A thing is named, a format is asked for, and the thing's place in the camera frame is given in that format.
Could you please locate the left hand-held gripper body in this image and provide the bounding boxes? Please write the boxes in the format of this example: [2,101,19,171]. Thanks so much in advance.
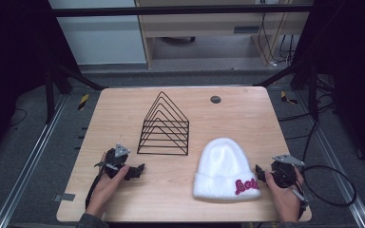
[94,142,131,179]

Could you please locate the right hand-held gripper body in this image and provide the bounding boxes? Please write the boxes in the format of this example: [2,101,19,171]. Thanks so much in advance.
[270,153,306,190]

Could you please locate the white knit beanie pink lettering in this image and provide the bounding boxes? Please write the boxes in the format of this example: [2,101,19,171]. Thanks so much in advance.
[192,137,263,201]

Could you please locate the person's right hand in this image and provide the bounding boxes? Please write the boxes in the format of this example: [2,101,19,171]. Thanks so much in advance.
[263,165,305,223]

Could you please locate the person's left hand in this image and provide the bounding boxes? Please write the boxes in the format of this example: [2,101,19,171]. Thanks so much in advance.
[85,151,130,219]

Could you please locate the grey tape strip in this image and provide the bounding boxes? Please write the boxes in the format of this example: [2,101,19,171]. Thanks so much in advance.
[52,192,77,203]

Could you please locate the yellow black striped tape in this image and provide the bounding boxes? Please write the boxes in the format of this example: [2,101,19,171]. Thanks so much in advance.
[77,93,90,111]
[279,90,299,105]

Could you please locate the black metal stand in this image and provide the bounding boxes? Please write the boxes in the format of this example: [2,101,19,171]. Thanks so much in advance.
[254,58,320,122]
[43,58,107,125]

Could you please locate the white cabinet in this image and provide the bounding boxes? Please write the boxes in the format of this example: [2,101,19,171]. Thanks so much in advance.
[48,0,148,67]

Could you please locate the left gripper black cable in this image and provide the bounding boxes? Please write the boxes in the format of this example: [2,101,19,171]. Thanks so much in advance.
[85,170,105,211]

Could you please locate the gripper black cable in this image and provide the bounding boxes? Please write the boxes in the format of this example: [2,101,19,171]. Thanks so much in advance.
[85,170,105,211]
[298,164,358,208]

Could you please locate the black wire triangular rack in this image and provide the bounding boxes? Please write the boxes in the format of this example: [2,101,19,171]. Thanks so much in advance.
[136,90,190,157]

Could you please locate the metal floor rail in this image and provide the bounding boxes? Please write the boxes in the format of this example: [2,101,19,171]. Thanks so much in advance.
[0,94,68,228]
[297,90,365,228]

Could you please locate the black floor cables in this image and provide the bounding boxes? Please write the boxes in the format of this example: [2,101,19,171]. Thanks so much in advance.
[277,75,336,165]

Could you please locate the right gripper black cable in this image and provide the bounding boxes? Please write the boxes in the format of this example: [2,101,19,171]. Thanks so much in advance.
[298,164,358,208]

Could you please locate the hanging cables under desk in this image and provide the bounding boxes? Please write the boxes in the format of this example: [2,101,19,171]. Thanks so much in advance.
[257,11,298,67]

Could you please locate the black horizontal frame bar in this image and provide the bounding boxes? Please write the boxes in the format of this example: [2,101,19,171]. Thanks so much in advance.
[50,3,315,18]

